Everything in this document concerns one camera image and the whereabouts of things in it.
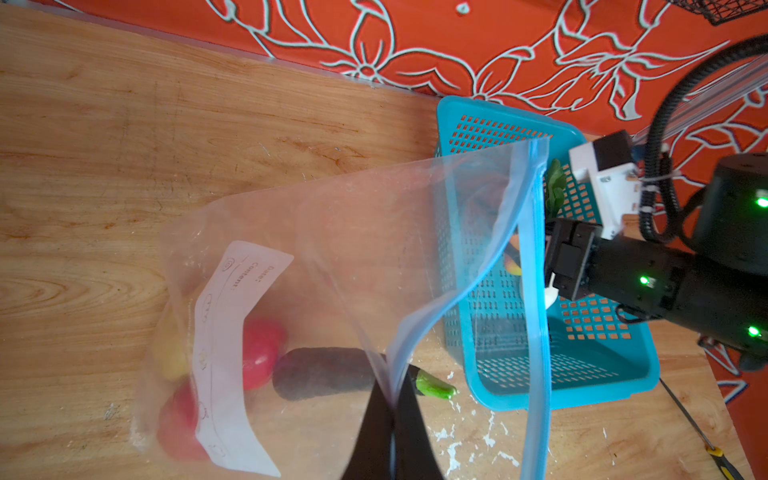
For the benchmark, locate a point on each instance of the red yellow mango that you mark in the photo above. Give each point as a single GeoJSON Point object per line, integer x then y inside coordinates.
{"type": "Point", "coordinates": [511, 256]}

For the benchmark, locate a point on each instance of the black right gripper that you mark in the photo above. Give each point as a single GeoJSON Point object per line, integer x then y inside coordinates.
{"type": "Point", "coordinates": [650, 282]}

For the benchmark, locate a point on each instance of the black wire wall basket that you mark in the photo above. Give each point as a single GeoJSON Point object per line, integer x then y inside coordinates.
{"type": "Point", "coordinates": [718, 12]}

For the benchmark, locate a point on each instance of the red tomato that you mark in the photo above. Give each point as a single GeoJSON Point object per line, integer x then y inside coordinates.
{"type": "Point", "coordinates": [263, 344]}

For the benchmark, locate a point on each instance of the black screwdriver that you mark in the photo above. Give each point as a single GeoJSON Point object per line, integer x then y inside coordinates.
{"type": "Point", "coordinates": [727, 469]}

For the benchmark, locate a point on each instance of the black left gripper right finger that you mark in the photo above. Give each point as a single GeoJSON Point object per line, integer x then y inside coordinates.
{"type": "Point", "coordinates": [413, 457]}

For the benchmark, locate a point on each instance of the green lettuce leaf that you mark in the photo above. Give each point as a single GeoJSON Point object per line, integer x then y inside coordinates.
{"type": "Point", "coordinates": [555, 189]}

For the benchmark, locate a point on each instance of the yellow potato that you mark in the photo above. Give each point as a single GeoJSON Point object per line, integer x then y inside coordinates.
{"type": "Point", "coordinates": [169, 351]}

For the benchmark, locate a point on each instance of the dark eggplant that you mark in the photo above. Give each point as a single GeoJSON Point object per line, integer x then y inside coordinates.
{"type": "Point", "coordinates": [306, 373]}

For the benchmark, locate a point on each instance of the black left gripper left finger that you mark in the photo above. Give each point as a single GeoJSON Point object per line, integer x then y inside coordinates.
{"type": "Point", "coordinates": [372, 455]}

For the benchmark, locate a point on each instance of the clear zip top bag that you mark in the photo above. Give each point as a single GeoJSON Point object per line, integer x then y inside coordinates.
{"type": "Point", "coordinates": [349, 261]}

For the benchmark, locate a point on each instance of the dark red apple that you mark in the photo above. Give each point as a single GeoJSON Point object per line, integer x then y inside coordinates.
{"type": "Point", "coordinates": [177, 424]}

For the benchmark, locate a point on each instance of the teal plastic basket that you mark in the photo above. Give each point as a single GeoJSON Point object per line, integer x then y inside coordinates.
{"type": "Point", "coordinates": [594, 357]}

